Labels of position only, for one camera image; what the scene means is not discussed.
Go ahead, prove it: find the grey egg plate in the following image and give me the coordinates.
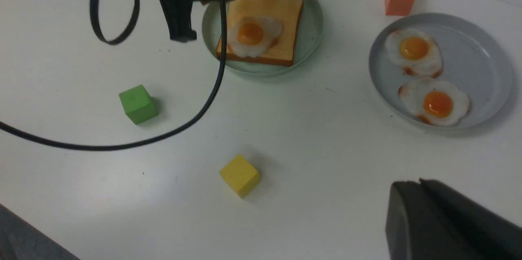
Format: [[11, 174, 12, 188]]
[[368, 13, 513, 129]]

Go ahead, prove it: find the green centre plate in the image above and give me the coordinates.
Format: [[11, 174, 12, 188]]
[[201, 0, 324, 78]]

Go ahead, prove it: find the toast slice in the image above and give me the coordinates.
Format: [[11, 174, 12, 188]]
[[226, 0, 304, 67]]

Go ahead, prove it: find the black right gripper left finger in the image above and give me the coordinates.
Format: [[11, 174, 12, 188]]
[[159, 0, 197, 43]]

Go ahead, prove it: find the fried egg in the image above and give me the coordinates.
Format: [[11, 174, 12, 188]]
[[385, 29, 442, 78], [398, 77, 471, 128], [227, 16, 283, 58]]

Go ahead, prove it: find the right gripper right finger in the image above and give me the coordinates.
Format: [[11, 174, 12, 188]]
[[385, 179, 522, 260]]

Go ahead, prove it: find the green cube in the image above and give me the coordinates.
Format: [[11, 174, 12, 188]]
[[119, 85, 159, 125]]

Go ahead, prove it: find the black camera cable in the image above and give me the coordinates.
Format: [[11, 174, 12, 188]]
[[0, 0, 228, 151]]

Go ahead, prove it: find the yellow cube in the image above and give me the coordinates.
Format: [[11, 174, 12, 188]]
[[219, 154, 261, 198]]

